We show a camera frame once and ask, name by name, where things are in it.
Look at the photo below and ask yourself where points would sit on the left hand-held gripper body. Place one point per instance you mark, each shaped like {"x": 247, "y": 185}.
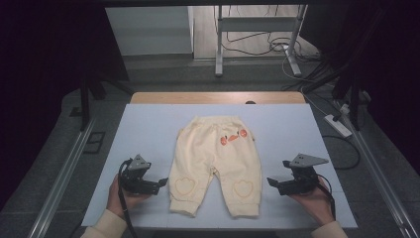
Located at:
{"x": 137, "y": 163}

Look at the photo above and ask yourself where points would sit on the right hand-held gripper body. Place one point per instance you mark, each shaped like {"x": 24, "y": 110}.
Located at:
{"x": 303, "y": 180}

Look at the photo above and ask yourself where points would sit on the cream baby pants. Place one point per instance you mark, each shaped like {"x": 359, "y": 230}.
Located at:
{"x": 211, "y": 148}

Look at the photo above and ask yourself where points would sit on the person's right hand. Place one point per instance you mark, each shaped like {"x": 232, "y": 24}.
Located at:
{"x": 318, "y": 205}

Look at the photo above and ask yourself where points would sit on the person's left hand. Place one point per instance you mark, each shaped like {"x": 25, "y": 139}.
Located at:
{"x": 115, "y": 201}

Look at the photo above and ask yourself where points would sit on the black floor plate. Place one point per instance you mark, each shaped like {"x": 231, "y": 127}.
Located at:
{"x": 94, "y": 142}

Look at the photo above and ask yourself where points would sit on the white power strip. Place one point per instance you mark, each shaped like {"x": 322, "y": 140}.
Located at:
{"x": 337, "y": 125}

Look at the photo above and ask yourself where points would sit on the black metal stand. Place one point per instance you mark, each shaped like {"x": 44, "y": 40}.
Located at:
{"x": 85, "y": 102}
{"x": 355, "y": 99}

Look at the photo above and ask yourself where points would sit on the wooden table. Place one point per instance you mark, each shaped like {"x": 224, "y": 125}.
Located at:
{"x": 198, "y": 97}

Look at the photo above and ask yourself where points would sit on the dark curtain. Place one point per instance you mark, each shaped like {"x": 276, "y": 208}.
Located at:
{"x": 43, "y": 82}
{"x": 389, "y": 66}

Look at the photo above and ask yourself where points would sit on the white partition panel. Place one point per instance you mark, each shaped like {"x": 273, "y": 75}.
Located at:
{"x": 148, "y": 29}

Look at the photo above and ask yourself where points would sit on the aluminium floor rail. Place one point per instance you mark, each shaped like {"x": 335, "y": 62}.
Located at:
{"x": 379, "y": 178}
{"x": 62, "y": 178}

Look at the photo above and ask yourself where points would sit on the white metal desk frame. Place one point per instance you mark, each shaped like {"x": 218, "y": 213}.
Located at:
{"x": 254, "y": 23}

